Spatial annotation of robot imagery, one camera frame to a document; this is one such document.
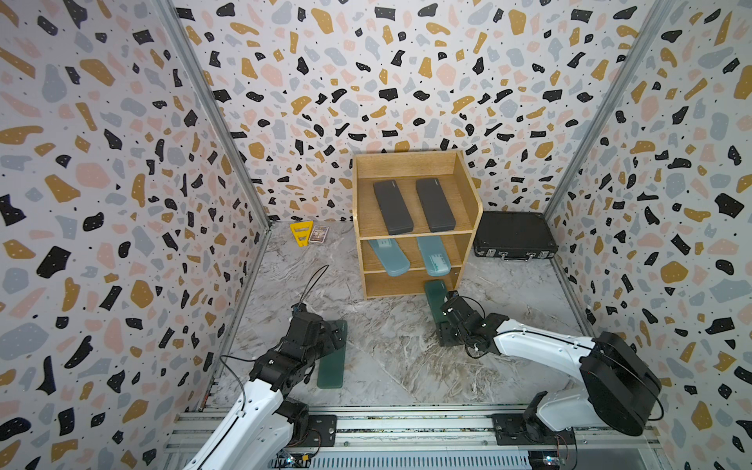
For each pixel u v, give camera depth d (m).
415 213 0.81
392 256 0.88
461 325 0.68
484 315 0.70
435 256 0.88
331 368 0.83
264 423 0.49
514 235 1.24
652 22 0.72
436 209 0.82
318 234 1.17
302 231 1.18
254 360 0.57
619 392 0.43
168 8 0.68
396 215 0.80
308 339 0.61
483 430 0.76
